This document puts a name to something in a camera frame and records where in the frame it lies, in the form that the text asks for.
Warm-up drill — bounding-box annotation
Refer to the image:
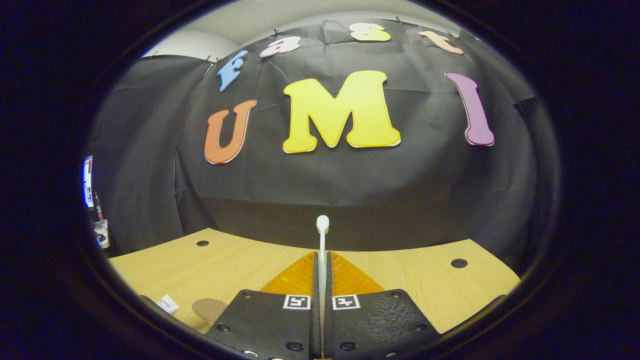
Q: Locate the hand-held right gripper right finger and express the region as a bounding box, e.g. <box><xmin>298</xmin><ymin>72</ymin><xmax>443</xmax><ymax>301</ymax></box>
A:
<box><xmin>325</xmin><ymin>251</ymin><xmax>443</xmax><ymax>360</ymax></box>

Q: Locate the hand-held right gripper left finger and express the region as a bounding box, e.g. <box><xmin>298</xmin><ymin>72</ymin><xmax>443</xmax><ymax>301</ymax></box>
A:
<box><xmin>202</xmin><ymin>251</ymin><xmax>322</xmax><ymax>360</ymax></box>

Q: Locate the white toothbrush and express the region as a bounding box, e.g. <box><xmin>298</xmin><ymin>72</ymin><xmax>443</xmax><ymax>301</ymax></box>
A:
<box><xmin>316</xmin><ymin>215</ymin><xmax>331</xmax><ymax>357</ymax></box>

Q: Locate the round brown coaster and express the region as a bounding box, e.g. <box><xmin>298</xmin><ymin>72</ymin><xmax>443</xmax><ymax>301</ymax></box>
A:
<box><xmin>192</xmin><ymin>298</ymin><xmax>228</xmax><ymax>324</ymax></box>

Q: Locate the toothpaste tube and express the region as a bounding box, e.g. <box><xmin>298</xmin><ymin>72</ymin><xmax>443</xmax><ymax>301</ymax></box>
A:
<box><xmin>140</xmin><ymin>294</ymin><xmax>180</xmax><ymax>317</ymax></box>

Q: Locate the wooden desktop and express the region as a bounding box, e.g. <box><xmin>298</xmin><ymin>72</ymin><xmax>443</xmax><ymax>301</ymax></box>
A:
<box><xmin>109</xmin><ymin>227</ymin><xmax>522</xmax><ymax>351</ymax></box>

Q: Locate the black backdrop cloth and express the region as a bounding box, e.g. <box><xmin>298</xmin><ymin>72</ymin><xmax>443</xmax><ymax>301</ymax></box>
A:
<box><xmin>90</xmin><ymin>19</ymin><xmax>560</xmax><ymax>266</ymax></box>

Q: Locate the white object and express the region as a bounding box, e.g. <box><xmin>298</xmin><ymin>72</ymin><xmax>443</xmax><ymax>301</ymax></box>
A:
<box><xmin>92</xmin><ymin>219</ymin><xmax>111</xmax><ymax>249</ymax></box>

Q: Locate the bright wall panel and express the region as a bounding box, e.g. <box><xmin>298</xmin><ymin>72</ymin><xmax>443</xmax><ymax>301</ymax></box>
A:
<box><xmin>82</xmin><ymin>156</ymin><xmax>94</xmax><ymax>208</ymax></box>

